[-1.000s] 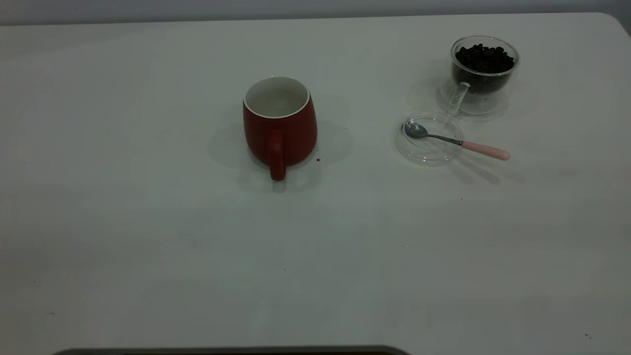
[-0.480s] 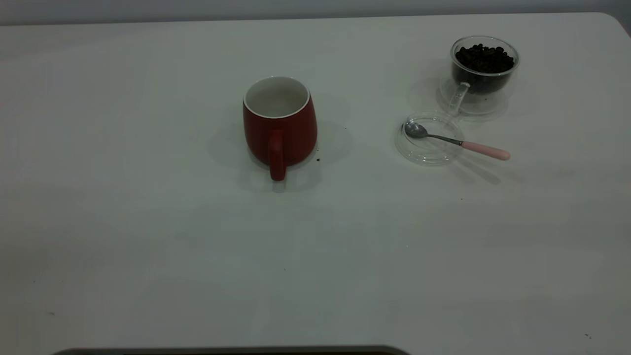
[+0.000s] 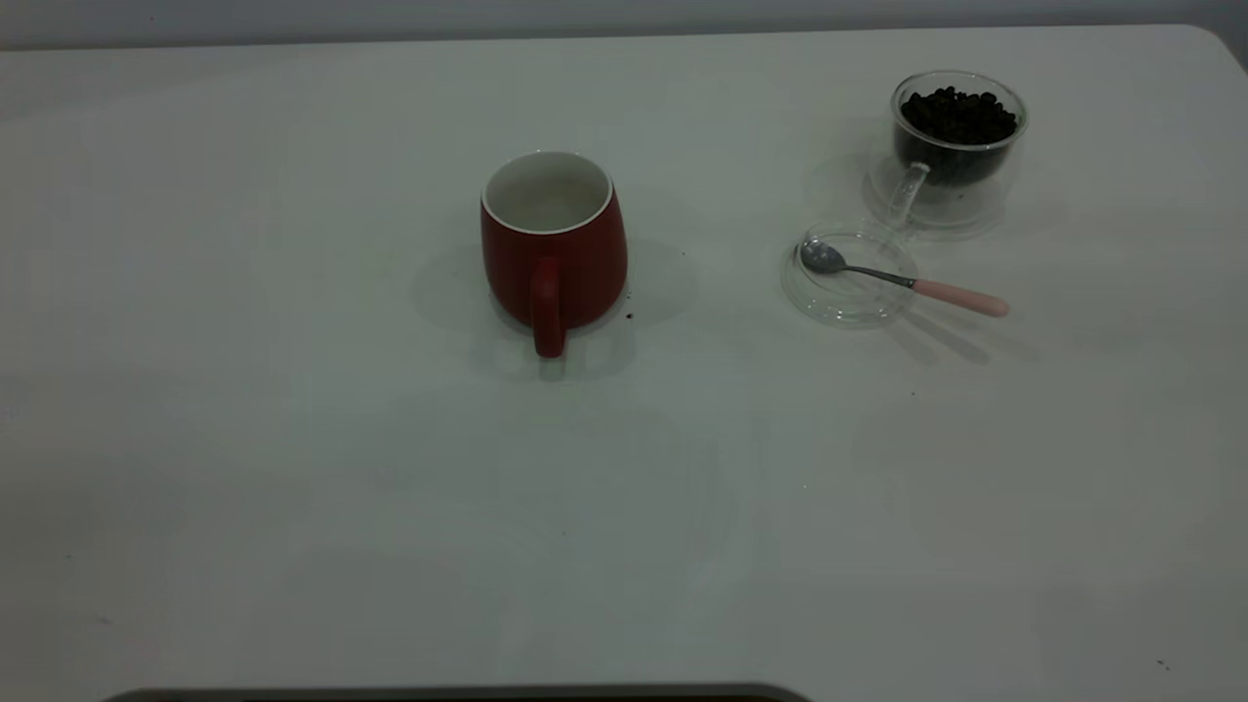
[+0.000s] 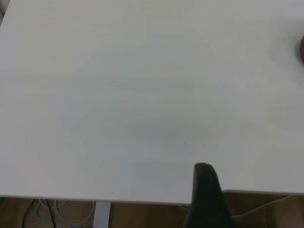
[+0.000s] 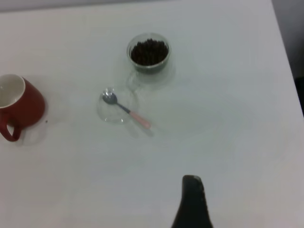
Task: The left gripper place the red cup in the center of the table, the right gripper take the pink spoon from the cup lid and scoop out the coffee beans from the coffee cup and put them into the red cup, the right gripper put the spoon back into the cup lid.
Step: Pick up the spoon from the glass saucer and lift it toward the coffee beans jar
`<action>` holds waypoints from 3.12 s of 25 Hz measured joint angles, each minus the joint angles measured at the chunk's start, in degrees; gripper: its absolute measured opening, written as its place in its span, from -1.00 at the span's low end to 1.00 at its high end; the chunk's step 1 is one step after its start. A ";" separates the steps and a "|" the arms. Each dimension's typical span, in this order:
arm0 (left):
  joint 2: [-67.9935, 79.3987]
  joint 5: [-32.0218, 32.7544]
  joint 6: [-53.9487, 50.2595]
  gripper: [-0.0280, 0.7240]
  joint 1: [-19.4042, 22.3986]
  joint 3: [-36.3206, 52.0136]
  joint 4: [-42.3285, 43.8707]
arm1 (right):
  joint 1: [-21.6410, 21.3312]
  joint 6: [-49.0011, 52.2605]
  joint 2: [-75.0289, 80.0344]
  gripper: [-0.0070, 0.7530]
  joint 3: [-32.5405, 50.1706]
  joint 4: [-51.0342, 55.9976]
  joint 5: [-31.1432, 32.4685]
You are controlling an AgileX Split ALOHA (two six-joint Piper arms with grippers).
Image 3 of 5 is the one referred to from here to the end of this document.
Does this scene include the red ceramic cup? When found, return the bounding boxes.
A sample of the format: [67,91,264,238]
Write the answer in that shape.
[479,149,629,359]

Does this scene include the metal spoon with pink handle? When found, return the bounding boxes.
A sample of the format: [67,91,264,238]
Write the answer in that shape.
[799,237,1011,319]

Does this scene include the dark coffee beans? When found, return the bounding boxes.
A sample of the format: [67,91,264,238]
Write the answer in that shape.
[895,86,1020,186]

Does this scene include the clear glass saucer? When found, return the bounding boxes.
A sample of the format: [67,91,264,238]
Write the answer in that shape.
[780,228,920,329]

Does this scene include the clear glass cup with handle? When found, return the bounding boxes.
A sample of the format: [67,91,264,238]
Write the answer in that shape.
[866,69,1029,241]

